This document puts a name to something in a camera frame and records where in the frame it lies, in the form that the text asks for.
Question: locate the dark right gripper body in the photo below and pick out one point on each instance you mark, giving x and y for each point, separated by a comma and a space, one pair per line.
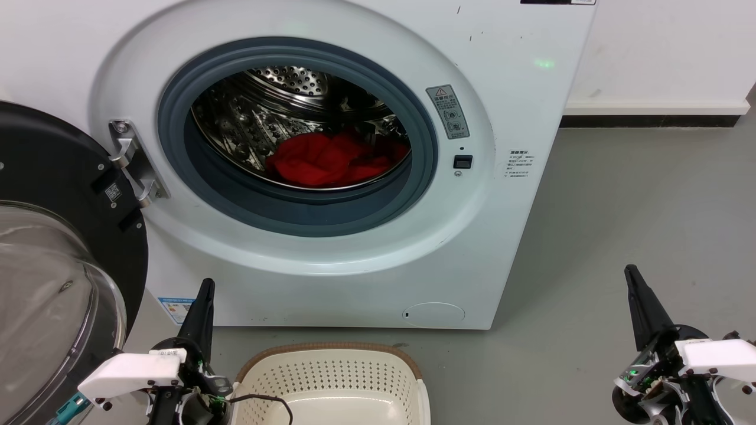
649, 383

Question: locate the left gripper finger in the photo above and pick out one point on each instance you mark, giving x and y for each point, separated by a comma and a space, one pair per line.
208, 324
195, 319

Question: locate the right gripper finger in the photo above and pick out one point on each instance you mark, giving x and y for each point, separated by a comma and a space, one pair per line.
654, 316
639, 319

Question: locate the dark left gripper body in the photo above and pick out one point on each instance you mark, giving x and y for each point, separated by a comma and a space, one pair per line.
201, 395

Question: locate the red garment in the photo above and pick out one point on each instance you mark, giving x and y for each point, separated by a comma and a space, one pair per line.
313, 159

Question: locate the cream plastic laundry basket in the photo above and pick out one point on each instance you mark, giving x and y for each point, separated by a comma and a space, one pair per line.
331, 378

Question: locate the stainless steel washing machine drum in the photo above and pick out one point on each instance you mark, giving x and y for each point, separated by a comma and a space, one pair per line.
248, 124

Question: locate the black washing machine door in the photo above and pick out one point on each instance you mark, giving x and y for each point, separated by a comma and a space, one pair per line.
53, 153

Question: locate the blue energy label sticker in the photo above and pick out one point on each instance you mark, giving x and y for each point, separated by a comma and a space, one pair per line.
174, 310

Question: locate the grey rubber door gasket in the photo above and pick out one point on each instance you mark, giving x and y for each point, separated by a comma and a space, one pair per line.
295, 218

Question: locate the QR code sticker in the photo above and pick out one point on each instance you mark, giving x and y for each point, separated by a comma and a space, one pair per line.
113, 192

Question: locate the white front-load washing machine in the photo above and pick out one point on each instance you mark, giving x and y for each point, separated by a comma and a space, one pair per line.
502, 236

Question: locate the silver metal door hinge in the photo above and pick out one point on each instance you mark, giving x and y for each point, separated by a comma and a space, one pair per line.
133, 159

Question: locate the black baseboard strip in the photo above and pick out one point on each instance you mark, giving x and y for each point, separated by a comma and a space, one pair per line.
649, 121

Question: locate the small printed text label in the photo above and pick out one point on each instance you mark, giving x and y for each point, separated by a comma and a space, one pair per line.
520, 164

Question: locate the round white filter cover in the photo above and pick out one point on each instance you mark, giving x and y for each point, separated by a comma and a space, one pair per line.
434, 316

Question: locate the black door latch socket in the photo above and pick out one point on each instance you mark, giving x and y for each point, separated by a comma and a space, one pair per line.
463, 162

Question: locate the grey warning sticker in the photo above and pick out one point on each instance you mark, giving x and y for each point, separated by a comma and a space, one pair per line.
447, 112

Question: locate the black control panel strip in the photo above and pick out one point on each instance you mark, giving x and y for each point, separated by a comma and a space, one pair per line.
558, 2

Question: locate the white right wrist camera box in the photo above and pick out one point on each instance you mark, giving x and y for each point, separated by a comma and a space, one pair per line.
717, 357

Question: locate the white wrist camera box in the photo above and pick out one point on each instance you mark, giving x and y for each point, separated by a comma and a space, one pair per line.
717, 357
130, 373

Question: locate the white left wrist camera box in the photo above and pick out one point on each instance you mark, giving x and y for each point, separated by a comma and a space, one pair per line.
130, 373

